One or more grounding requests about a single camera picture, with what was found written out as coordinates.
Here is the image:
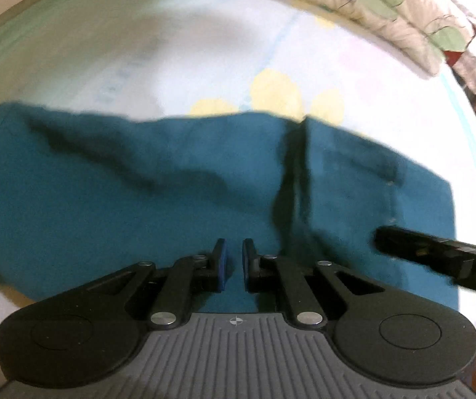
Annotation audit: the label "floral quilt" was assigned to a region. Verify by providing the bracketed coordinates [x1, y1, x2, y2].
[273, 0, 476, 78]

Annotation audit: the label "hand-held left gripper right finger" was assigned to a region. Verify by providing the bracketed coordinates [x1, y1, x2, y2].
[242, 238, 389, 328]

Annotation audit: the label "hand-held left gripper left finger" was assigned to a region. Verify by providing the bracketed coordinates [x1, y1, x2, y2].
[83, 238, 228, 328]

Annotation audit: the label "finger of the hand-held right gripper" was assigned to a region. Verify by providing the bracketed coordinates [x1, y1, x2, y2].
[373, 225, 476, 287]

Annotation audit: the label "teal pants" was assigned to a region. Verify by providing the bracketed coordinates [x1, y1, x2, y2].
[0, 101, 461, 315]

